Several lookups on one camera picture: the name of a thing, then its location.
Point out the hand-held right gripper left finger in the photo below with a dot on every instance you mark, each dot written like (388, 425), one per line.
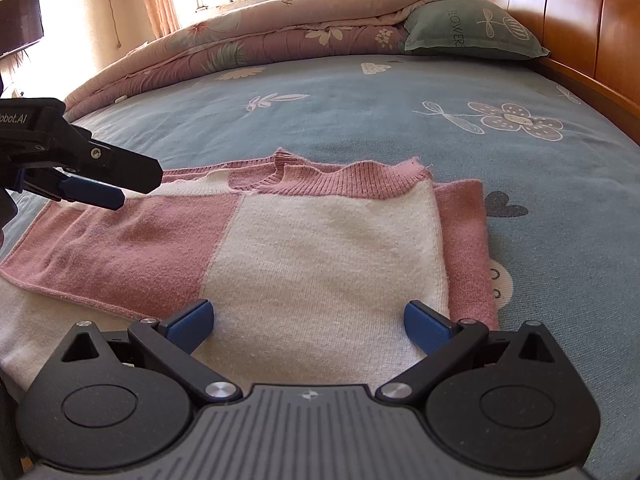
(192, 325)

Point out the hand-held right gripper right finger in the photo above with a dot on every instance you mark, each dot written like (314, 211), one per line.
(425, 327)

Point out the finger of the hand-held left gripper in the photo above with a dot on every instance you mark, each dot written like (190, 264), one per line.
(97, 195)
(125, 167)

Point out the pink and white sweater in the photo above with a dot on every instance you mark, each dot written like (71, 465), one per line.
(310, 250)

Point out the black television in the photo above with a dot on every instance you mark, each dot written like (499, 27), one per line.
(20, 22)

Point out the pink floral quilt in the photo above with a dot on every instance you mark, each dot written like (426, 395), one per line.
(275, 30)

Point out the green printed pillow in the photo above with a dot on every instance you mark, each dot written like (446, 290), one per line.
(470, 25)

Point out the wooden headboard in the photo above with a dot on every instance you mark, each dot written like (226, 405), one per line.
(575, 20)

